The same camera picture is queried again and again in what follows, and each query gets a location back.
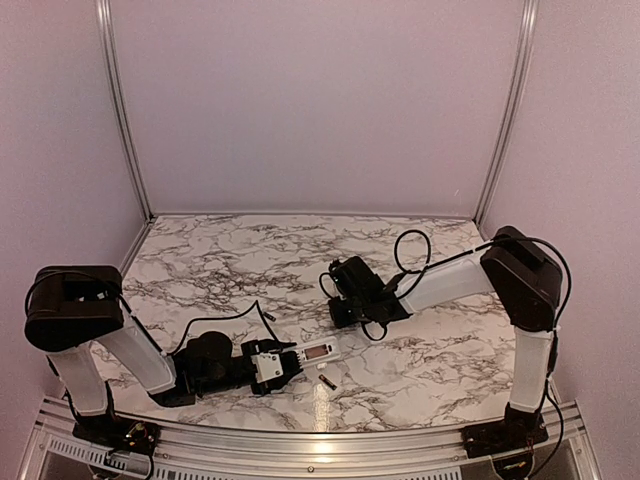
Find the white remote control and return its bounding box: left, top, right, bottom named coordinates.
left=294, top=337, right=342, bottom=367

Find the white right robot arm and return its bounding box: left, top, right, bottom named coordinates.
left=324, top=225, right=573, bottom=448

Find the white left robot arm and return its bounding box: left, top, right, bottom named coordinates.
left=24, top=265, right=303, bottom=445

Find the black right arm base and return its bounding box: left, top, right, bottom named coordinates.
left=461, top=403, right=549, bottom=458

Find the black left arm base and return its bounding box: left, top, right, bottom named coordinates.
left=73, top=415, right=160, bottom=456

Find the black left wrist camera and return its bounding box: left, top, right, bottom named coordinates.
left=251, top=351, right=303, bottom=391

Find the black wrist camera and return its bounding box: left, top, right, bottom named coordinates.
left=328, top=259, right=352, bottom=296
left=251, top=351, right=303, bottom=391

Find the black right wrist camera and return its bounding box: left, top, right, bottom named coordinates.
left=328, top=259, right=352, bottom=296

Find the black left camera cable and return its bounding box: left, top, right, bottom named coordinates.
left=164, top=299, right=281, bottom=359

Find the black camera cable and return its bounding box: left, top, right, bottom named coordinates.
left=164, top=299, right=281, bottom=359
left=319, top=228, right=572, bottom=341

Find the aluminium front frame rail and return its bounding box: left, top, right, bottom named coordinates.
left=18, top=398, right=600, bottom=479

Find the black right camera cable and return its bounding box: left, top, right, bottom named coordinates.
left=319, top=228, right=572, bottom=341

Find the aluminium right corner post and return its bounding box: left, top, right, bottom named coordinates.
left=473, top=0, right=540, bottom=229

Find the aluminium corner post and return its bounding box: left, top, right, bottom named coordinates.
left=96, top=0, right=155, bottom=223
left=473, top=0, right=540, bottom=229

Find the aluminium left corner post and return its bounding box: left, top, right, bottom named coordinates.
left=96, top=0, right=155, bottom=223

